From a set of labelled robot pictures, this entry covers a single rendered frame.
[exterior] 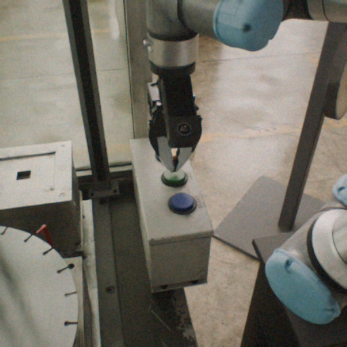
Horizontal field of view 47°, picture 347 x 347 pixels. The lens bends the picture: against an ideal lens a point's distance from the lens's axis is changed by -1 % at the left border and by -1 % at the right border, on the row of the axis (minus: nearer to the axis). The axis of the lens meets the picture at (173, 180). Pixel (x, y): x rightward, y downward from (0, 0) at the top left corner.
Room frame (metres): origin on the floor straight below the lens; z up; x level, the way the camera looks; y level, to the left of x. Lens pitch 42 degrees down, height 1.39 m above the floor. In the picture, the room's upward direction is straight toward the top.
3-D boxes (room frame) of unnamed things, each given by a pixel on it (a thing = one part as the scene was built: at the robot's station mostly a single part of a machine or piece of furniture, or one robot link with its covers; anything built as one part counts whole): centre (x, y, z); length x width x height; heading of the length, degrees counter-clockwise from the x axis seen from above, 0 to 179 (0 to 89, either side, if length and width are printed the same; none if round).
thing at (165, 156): (0.58, 0.02, 0.96); 0.06 x 0.03 x 0.09; 11
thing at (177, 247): (0.56, 0.01, 0.82); 0.28 x 0.11 x 0.15; 11
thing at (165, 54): (0.58, 0.00, 1.15); 0.08 x 0.08 x 0.05
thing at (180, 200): (0.50, -0.02, 0.90); 0.04 x 0.04 x 0.02
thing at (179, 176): (0.57, 0.00, 0.90); 0.04 x 0.04 x 0.02
